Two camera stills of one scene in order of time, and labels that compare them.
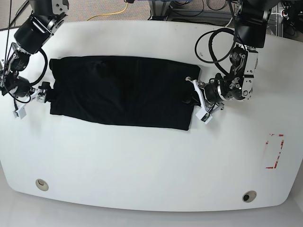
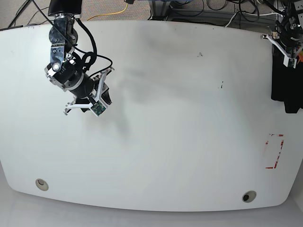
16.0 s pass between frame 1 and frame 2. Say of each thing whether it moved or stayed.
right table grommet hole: stayed
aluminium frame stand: stayed
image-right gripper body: moved
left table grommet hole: stayed
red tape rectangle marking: stayed
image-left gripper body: moved
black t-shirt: moved
